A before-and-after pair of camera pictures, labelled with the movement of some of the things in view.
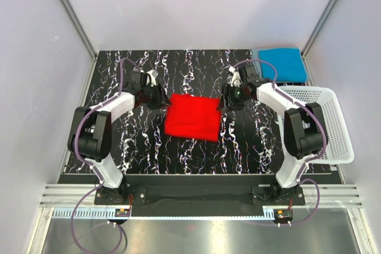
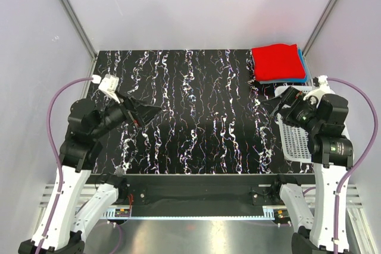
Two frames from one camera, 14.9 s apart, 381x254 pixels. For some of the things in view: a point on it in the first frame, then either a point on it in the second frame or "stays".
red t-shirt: x=191 y=116 -> x=277 y=62
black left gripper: x=162 y=100 -> x=137 y=112
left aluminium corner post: x=70 y=11 stays
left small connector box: x=122 y=212 stays
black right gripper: x=227 y=91 -> x=294 y=98
